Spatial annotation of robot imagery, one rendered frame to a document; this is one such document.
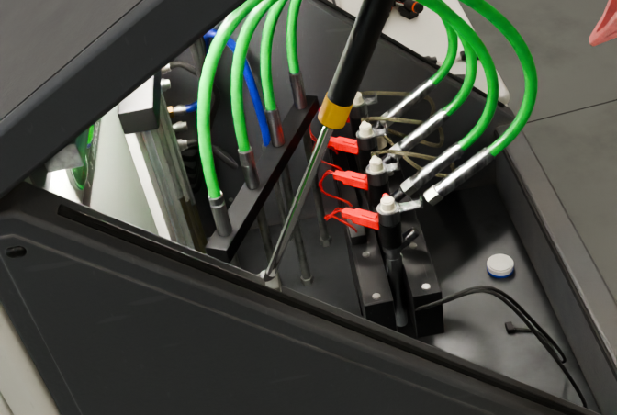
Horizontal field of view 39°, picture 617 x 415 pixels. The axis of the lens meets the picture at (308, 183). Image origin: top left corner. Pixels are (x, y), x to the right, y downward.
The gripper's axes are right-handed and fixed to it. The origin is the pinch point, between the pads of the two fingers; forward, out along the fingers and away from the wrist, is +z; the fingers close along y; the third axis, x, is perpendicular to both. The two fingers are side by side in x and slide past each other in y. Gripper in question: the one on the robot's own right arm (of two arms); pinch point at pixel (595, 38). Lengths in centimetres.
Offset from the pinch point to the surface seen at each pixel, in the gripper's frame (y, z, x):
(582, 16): -103, 68, -218
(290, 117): 22.4, 35.3, -0.2
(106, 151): 44, 27, 33
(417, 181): 6.8, 25.7, 10.1
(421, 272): 0.9, 31.4, 18.6
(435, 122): 7.2, 21.9, 1.3
